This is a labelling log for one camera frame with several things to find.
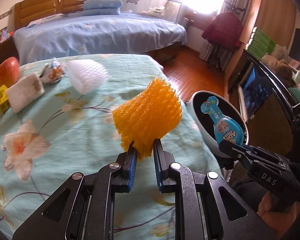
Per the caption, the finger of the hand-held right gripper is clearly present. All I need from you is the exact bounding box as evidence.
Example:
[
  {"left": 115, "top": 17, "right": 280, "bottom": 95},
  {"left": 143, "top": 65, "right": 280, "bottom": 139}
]
[
  {"left": 241, "top": 143, "right": 265, "bottom": 155},
  {"left": 219, "top": 140, "right": 255, "bottom": 167}
]

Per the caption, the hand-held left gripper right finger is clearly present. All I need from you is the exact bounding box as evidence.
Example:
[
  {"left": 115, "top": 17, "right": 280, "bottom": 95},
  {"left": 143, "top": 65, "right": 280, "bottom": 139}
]
[{"left": 153, "top": 138, "right": 275, "bottom": 240}]

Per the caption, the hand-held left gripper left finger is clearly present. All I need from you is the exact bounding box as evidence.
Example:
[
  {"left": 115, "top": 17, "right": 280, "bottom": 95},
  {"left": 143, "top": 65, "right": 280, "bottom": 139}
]
[{"left": 12, "top": 144, "right": 138, "bottom": 240}]

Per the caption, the blue plastic pouch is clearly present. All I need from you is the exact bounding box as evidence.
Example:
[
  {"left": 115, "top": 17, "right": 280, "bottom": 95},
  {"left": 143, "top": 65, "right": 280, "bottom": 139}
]
[{"left": 200, "top": 95, "right": 248, "bottom": 147}]

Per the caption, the white trash bin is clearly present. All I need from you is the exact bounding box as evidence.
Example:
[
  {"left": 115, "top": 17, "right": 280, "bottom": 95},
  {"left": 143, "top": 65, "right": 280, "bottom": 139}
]
[{"left": 186, "top": 90, "right": 249, "bottom": 158}]

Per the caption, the orange foam fruit net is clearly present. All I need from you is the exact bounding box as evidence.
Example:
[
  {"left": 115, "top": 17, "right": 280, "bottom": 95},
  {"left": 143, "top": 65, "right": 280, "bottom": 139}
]
[{"left": 112, "top": 77, "right": 183, "bottom": 162}]

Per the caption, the white foam fruit net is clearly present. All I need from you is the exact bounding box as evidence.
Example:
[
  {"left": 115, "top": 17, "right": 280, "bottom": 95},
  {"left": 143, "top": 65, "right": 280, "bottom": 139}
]
[{"left": 66, "top": 59, "right": 108, "bottom": 95}]

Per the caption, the silver wrapper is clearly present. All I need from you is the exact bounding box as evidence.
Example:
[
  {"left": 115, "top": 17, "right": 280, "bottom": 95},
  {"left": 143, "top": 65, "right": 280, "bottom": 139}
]
[{"left": 39, "top": 58, "right": 65, "bottom": 86}]

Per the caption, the white tissue pack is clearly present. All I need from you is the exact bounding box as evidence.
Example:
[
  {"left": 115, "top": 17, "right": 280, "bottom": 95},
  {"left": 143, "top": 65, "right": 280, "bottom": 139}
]
[{"left": 6, "top": 73, "right": 45, "bottom": 113}]

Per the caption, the yellow snack wrapper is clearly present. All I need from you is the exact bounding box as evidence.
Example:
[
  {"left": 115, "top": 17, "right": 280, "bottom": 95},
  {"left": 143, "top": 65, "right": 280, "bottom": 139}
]
[{"left": 0, "top": 84, "right": 12, "bottom": 113}]

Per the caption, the person's right hand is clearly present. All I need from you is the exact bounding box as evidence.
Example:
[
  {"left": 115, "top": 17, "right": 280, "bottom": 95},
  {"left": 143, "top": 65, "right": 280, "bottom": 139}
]
[{"left": 256, "top": 192, "right": 299, "bottom": 232}]

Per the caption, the black tv cabinet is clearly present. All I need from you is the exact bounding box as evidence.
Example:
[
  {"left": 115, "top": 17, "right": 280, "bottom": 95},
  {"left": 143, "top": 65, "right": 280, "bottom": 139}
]
[{"left": 226, "top": 47, "right": 300, "bottom": 160}]

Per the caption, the brown plush toy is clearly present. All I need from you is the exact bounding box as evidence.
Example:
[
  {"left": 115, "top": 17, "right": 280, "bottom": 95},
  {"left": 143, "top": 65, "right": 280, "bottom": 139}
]
[{"left": 261, "top": 55, "right": 294, "bottom": 85}]

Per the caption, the dark coat rack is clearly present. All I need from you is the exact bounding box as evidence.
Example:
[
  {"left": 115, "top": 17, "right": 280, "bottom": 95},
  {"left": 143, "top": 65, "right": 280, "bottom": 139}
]
[{"left": 206, "top": 0, "right": 245, "bottom": 69}]

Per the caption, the stack of green boxes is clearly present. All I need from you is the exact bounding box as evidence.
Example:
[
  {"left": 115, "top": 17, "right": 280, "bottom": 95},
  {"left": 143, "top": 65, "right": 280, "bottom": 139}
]
[{"left": 247, "top": 27, "right": 277, "bottom": 54}]

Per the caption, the dark red coat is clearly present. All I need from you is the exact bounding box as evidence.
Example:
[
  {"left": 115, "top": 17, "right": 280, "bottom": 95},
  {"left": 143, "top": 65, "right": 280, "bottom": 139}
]
[{"left": 201, "top": 11, "right": 243, "bottom": 49}]

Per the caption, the bed with blue sheet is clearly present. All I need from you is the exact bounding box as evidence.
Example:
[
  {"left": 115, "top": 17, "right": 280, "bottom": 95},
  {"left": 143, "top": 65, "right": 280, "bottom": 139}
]
[{"left": 13, "top": 12, "right": 188, "bottom": 60}]

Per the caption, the small white cushion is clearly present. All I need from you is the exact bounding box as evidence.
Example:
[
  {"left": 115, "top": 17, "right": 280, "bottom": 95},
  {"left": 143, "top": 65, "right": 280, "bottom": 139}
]
[{"left": 142, "top": 5, "right": 165, "bottom": 14}]

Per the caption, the red yellow apple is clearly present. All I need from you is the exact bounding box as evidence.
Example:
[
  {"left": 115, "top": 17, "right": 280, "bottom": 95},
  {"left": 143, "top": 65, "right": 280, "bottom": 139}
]
[{"left": 0, "top": 57, "right": 20, "bottom": 88}]

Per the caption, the folded blue quilt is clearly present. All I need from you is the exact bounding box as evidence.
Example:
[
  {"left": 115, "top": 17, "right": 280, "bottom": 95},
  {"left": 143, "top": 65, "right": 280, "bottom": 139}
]
[{"left": 83, "top": 0, "right": 123, "bottom": 17}]

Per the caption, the white blue baby blanket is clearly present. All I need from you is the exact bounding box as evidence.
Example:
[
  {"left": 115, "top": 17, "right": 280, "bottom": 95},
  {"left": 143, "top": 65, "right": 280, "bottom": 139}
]
[{"left": 26, "top": 14, "right": 70, "bottom": 28}]

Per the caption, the wooden nightstand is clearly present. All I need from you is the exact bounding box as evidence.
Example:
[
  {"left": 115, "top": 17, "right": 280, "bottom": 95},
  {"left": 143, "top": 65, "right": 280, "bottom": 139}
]
[{"left": 0, "top": 39, "right": 20, "bottom": 73}]

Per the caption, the wooden headboard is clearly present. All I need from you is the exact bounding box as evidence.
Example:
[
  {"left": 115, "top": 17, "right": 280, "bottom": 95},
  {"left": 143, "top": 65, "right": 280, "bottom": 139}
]
[{"left": 14, "top": 0, "right": 97, "bottom": 29}]

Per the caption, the photo frame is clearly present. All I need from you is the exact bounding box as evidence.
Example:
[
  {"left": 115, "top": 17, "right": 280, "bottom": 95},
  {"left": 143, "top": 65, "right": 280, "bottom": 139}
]
[{"left": 0, "top": 26, "right": 15, "bottom": 44}]

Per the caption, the wall switch panel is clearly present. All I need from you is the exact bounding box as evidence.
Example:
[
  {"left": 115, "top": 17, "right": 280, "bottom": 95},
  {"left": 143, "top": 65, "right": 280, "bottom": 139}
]
[{"left": 0, "top": 10, "right": 13, "bottom": 25}]

